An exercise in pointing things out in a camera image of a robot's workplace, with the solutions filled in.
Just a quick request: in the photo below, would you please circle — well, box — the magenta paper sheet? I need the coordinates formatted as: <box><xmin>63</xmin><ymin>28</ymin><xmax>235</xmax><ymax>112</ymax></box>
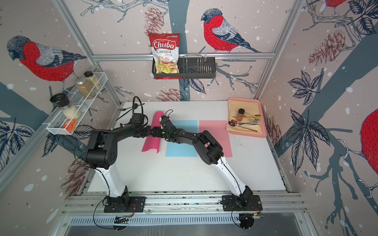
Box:
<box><xmin>142</xmin><ymin>111</ymin><xmax>164</xmax><ymax>153</ymax></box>

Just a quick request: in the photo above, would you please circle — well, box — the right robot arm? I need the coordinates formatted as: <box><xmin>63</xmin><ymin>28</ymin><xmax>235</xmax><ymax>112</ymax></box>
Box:
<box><xmin>151</xmin><ymin>116</ymin><xmax>254</xmax><ymax>207</ymax></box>

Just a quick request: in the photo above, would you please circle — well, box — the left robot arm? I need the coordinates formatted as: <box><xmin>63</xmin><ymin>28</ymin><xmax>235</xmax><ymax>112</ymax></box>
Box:
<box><xmin>83</xmin><ymin>124</ymin><xmax>151</xmax><ymax>207</ymax></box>

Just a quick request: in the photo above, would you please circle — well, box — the light blue paper sheet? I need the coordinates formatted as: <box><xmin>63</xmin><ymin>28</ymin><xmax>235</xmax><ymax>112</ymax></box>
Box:
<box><xmin>165</xmin><ymin>120</ymin><xmax>198</xmax><ymax>157</ymax></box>

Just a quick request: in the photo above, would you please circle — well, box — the light pink paper sheet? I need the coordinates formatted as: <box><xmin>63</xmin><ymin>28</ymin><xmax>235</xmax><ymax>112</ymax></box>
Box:
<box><xmin>199</xmin><ymin>121</ymin><xmax>233</xmax><ymax>158</ymax></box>

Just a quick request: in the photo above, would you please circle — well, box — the iridescent purple spoon front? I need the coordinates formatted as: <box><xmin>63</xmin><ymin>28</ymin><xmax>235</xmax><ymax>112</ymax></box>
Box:
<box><xmin>228</xmin><ymin>120</ymin><xmax>258</xmax><ymax>132</ymax></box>

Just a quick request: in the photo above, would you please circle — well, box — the iridescent rainbow spoon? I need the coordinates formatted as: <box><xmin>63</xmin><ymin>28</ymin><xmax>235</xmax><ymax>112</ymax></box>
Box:
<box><xmin>229</xmin><ymin>120</ymin><xmax>259</xmax><ymax>126</ymax></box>

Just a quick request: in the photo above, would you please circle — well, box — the small red box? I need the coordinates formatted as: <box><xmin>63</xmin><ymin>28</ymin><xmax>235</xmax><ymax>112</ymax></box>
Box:
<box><xmin>62</xmin><ymin>120</ymin><xmax>77</xmax><ymax>133</ymax></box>

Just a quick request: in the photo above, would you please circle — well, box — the tan spice bottle front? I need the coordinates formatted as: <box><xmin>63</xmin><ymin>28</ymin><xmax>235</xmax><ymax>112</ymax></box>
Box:
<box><xmin>75</xmin><ymin>78</ymin><xmax>95</xmax><ymax>99</ymax></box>

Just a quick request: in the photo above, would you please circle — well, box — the tan spice bottle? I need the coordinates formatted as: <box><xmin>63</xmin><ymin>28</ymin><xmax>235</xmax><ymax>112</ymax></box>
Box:
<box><xmin>75</xmin><ymin>78</ymin><xmax>95</xmax><ymax>99</ymax></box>
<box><xmin>84</xmin><ymin>71</ymin><xmax>102</xmax><ymax>90</ymax></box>

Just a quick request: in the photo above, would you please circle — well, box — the black lid grinder jar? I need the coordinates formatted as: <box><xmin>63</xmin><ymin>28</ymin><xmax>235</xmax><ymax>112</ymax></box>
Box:
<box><xmin>50</xmin><ymin>93</ymin><xmax>82</xmax><ymax>121</ymax></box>

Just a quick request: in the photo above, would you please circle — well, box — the red pepper spice jar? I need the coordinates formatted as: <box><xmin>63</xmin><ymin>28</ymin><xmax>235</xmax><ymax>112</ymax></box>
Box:
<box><xmin>236</xmin><ymin>108</ymin><xmax>245</xmax><ymax>123</ymax></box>

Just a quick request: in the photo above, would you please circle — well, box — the tan spice bottle rear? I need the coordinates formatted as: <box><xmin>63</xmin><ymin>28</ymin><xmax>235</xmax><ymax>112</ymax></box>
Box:
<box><xmin>84</xmin><ymin>71</ymin><xmax>102</xmax><ymax>90</ymax></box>

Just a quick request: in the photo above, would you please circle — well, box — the pink plastic tray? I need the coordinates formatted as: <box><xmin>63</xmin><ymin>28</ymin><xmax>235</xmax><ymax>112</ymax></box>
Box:
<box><xmin>226</xmin><ymin>97</ymin><xmax>268</xmax><ymax>138</ymax></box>

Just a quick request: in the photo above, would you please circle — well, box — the Chuba cassava chips bag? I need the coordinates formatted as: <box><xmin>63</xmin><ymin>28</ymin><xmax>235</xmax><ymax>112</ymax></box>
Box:
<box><xmin>148</xmin><ymin>33</ymin><xmax>180</xmax><ymax>74</ymax></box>

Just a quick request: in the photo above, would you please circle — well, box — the silver spoon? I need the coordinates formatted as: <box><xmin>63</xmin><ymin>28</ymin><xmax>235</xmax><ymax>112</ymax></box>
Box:
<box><xmin>248</xmin><ymin>119</ymin><xmax>260</xmax><ymax>124</ymax></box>

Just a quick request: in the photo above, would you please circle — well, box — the black wire wall basket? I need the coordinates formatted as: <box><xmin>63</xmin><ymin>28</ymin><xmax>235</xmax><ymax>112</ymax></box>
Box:
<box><xmin>152</xmin><ymin>55</ymin><xmax>216</xmax><ymax>79</ymax></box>

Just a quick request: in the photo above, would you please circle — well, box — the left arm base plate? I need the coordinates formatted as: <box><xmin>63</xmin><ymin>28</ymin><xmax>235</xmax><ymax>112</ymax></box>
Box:
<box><xmin>104</xmin><ymin>196</ymin><xmax>147</xmax><ymax>213</ymax></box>

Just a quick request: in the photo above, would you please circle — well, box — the clear acrylic wall shelf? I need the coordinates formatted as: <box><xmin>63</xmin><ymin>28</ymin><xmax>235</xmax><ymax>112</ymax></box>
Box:
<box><xmin>47</xmin><ymin>72</ymin><xmax>108</xmax><ymax>135</ymax></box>

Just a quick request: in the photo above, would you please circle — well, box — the gold spoon cream handle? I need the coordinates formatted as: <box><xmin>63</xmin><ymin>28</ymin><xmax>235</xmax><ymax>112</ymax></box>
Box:
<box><xmin>247</xmin><ymin>114</ymin><xmax>261</xmax><ymax>119</ymax></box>

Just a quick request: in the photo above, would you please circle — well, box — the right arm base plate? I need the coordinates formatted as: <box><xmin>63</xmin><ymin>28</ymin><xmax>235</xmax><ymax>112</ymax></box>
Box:
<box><xmin>221</xmin><ymin>195</ymin><xmax>263</xmax><ymax>211</ymax></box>

